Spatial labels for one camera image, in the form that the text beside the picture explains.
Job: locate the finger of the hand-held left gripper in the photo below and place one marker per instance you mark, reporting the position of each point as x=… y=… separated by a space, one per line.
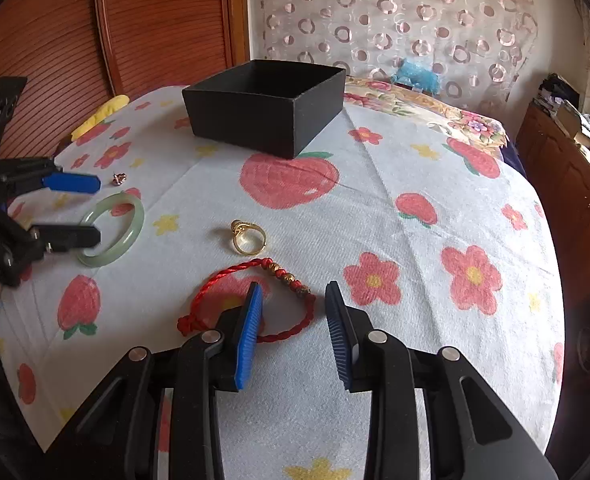
x=70 y=237
x=75 y=183

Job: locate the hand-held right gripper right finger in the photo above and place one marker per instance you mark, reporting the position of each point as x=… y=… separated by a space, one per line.
x=337 y=335

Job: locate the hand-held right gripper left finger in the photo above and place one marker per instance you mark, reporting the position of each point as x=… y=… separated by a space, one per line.
x=247 y=340

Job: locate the green jade bangle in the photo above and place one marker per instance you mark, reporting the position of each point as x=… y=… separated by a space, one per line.
x=136 y=220

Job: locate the black cardboard box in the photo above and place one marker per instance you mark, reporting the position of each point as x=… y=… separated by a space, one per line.
x=245 y=120

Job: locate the yellow cloth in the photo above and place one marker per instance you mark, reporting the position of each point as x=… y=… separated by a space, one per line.
x=100 y=115

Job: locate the strawberry print cloth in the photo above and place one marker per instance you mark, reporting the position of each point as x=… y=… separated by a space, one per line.
x=325 y=220

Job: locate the brown wooden wardrobe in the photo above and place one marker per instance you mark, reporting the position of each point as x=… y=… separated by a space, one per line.
x=150 y=25

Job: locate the floral blanket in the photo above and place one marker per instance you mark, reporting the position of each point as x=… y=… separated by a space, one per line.
x=445 y=115

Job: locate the navy blanket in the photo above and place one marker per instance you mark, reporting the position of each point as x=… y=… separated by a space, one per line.
x=512 y=157

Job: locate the brown wooden cabinet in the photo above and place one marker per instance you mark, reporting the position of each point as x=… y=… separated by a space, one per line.
x=565 y=195

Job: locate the blue plastic bag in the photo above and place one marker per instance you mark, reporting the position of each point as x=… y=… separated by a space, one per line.
x=417 y=75

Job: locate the open cardboard box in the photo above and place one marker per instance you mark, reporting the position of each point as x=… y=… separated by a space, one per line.
x=577 y=122

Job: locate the circle pattern curtain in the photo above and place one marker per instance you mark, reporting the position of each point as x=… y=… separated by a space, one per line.
x=385 y=15

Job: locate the pile of dark clothes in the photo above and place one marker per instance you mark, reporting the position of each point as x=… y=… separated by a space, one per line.
x=552 y=90

